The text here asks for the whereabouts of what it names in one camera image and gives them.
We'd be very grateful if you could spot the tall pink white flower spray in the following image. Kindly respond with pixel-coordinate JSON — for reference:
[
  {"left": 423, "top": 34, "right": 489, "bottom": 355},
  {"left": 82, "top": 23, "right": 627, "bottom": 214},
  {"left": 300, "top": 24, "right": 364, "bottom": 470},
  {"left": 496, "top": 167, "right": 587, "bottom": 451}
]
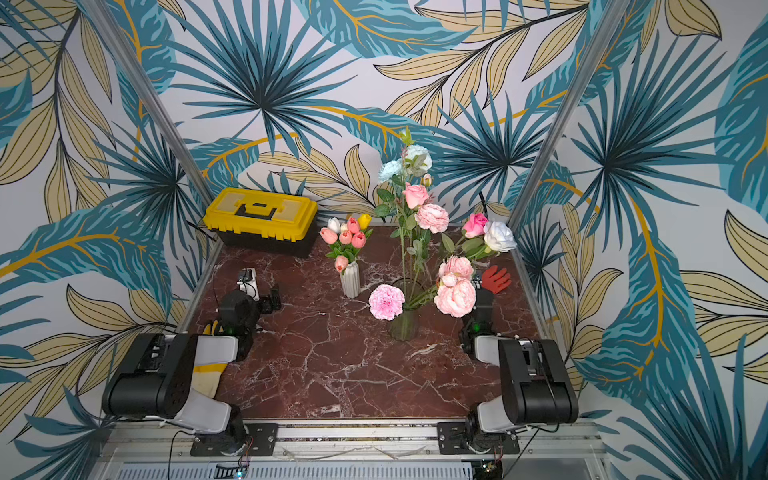
[{"left": 376, "top": 128, "right": 449, "bottom": 304}]

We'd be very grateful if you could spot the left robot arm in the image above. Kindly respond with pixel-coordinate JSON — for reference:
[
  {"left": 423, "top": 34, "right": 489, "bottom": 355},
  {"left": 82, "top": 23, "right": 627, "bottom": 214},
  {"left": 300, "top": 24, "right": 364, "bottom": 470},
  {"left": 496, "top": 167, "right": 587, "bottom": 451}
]
[{"left": 101, "top": 285, "right": 282, "bottom": 446}]

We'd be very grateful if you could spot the tulip bouquet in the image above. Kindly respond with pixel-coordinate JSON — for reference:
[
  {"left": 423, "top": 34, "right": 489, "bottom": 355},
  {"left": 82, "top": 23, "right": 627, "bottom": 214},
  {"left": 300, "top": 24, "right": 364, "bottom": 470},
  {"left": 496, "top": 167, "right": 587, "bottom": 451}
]
[{"left": 319, "top": 214, "right": 373, "bottom": 274}]

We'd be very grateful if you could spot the white rose stem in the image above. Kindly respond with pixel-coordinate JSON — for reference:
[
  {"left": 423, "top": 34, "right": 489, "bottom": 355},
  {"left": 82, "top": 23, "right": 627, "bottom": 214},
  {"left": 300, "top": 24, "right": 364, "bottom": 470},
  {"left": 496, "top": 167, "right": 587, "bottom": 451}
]
[{"left": 464, "top": 221, "right": 517, "bottom": 261}]

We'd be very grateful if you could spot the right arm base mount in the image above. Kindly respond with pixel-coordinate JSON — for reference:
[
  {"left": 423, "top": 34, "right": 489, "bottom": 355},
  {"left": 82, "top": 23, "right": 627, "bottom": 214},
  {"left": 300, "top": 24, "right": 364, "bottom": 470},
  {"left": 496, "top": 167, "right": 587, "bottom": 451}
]
[{"left": 436, "top": 420, "right": 520, "bottom": 455}]

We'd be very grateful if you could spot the yellow black toolbox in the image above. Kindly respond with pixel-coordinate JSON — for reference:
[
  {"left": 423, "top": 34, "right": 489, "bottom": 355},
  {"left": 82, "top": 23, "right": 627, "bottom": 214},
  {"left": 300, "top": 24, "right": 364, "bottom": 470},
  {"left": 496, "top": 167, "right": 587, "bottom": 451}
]
[{"left": 203, "top": 187, "right": 319, "bottom": 258}]

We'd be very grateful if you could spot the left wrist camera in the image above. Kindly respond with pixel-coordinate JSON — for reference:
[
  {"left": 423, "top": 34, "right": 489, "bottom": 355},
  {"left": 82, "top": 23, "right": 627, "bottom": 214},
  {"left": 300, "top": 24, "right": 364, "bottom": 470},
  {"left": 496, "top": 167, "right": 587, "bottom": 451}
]
[{"left": 237, "top": 267, "right": 260, "bottom": 301}]

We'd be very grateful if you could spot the pink carnation flower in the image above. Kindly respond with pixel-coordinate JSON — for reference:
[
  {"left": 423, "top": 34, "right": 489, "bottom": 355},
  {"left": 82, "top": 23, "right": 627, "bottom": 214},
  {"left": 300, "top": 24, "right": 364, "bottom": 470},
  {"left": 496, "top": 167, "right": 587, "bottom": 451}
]
[{"left": 369, "top": 284, "right": 405, "bottom": 321}]

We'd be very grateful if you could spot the white ribbed vase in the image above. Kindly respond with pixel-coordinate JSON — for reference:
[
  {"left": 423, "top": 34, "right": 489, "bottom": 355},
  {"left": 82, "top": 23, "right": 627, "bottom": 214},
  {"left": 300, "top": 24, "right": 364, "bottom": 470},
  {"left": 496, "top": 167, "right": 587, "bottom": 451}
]
[{"left": 339, "top": 261, "right": 361, "bottom": 299}]

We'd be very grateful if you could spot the aluminium front rail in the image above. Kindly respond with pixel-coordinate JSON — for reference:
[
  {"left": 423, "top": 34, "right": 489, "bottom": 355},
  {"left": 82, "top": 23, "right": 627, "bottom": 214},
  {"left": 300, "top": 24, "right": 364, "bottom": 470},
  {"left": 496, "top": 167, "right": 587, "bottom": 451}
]
[{"left": 97, "top": 418, "right": 608, "bottom": 465}]

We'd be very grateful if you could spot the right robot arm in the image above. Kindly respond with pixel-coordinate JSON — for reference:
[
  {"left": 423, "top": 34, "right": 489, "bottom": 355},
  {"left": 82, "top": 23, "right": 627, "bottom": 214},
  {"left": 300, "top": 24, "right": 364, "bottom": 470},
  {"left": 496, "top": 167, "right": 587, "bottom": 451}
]
[{"left": 459, "top": 288, "right": 579, "bottom": 434}]

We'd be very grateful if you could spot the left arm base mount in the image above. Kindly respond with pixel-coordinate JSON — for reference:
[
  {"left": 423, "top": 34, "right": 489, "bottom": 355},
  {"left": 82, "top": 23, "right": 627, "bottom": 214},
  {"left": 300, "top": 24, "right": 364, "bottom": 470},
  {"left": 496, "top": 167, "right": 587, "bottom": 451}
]
[{"left": 190, "top": 422, "right": 279, "bottom": 457}]

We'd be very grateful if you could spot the red glove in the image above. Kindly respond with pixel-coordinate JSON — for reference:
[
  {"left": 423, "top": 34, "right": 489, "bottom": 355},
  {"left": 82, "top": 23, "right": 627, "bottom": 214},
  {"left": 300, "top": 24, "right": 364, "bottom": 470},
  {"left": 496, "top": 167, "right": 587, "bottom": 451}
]
[{"left": 480, "top": 265, "right": 511, "bottom": 295}]

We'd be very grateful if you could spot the magenta rose stem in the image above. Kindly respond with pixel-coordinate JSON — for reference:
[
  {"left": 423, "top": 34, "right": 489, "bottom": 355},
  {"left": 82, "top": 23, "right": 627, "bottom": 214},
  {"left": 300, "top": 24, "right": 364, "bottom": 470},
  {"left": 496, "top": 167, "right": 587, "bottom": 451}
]
[{"left": 440, "top": 213, "right": 490, "bottom": 261}]

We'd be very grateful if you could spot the clear glass vase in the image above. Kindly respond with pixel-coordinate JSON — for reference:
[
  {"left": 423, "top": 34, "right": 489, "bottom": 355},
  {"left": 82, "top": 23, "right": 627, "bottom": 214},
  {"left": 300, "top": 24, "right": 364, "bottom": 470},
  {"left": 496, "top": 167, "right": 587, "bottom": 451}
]
[{"left": 389, "top": 278, "right": 419, "bottom": 342}]

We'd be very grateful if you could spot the light pink peony bunch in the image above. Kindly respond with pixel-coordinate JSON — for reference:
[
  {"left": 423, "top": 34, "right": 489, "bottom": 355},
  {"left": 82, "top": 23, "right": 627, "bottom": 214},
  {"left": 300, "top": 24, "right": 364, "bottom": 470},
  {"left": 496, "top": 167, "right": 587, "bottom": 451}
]
[{"left": 412, "top": 256, "right": 477, "bottom": 318}]

